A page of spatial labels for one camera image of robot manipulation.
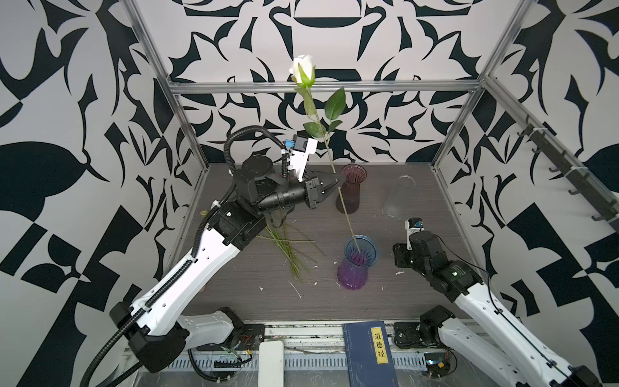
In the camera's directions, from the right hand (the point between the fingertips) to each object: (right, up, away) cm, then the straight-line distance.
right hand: (397, 243), depth 80 cm
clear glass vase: (+6, +10, +23) cm, 26 cm away
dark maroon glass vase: (-12, +23, +13) cm, 30 cm away
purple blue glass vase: (-14, -1, -9) cm, 17 cm away
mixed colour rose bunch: (-35, -7, +9) cm, 37 cm away
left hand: (-22, +22, -27) cm, 41 cm away
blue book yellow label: (-11, -31, -10) cm, 35 cm away
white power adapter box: (-39, -29, -15) cm, 51 cm away
